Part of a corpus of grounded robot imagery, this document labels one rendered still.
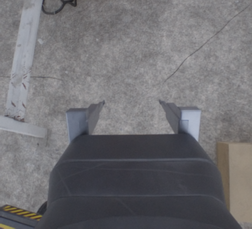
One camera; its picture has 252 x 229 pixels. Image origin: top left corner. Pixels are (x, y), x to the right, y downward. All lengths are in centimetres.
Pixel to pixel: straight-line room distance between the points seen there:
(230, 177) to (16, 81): 99
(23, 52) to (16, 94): 20
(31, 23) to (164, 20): 68
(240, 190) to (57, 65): 108
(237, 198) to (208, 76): 56
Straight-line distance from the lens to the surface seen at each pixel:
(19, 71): 92
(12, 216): 83
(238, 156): 85
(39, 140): 109
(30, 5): 105
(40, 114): 111
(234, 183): 87
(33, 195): 117
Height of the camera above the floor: 91
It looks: 78 degrees down
